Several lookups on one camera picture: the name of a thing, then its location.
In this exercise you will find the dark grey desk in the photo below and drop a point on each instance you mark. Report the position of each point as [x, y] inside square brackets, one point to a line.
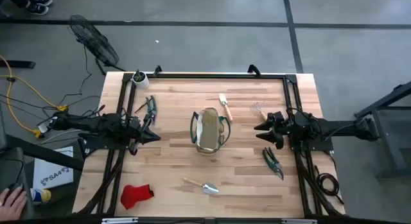
[6, 172]

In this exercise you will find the black metal stand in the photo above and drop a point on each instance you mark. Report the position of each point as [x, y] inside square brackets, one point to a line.
[390, 143]

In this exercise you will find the beige green-trimmed gardening bag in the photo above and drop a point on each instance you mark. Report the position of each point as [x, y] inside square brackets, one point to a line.
[210, 127]

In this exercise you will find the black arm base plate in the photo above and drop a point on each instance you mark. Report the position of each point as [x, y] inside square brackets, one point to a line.
[321, 146]
[93, 144]

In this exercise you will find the white SA4 paper sign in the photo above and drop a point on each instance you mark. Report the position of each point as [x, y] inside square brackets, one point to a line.
[53, 166]

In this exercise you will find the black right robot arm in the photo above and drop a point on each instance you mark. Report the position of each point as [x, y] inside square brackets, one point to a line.
[337, 124]

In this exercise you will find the black floor bar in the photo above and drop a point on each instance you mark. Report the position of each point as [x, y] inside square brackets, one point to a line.
[19, 64]

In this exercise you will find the red gardening glove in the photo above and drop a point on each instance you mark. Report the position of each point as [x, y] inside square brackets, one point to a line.
[135, 195]

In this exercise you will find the silver aluminium bracket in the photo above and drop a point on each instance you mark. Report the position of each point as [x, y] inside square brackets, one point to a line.
[298, 221]
[118, 220]

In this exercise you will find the white pot with plant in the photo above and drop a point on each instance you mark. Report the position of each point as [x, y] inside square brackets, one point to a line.
[143, 81]

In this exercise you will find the black floor fan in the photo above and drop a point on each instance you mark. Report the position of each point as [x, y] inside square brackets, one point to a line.
[96, 44]

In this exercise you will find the person's dark sneaker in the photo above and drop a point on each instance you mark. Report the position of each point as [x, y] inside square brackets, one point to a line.
[37, 9]
[41, 0]

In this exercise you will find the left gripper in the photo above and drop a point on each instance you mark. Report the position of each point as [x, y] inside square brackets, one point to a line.
[136, 134]

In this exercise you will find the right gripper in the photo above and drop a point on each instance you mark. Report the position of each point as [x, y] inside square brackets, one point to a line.
[280, 129]

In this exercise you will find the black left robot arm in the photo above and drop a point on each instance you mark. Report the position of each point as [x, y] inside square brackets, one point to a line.
[96, 124]

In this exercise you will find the black table clamp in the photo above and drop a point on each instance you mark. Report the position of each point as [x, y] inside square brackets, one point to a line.
[157, 71]
[254, 69]

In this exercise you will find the green pruning shears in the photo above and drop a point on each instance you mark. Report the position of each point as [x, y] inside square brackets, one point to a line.
[273, 163]
[151, 106]

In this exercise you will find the yellow and blue bottle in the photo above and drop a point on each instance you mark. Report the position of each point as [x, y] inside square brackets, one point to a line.
[43, 195]

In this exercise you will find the person's hand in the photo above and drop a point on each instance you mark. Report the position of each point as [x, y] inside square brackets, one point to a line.
[13, 204]

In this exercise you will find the black computer mouse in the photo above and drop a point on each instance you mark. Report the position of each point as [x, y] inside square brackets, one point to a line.
[16, 186]

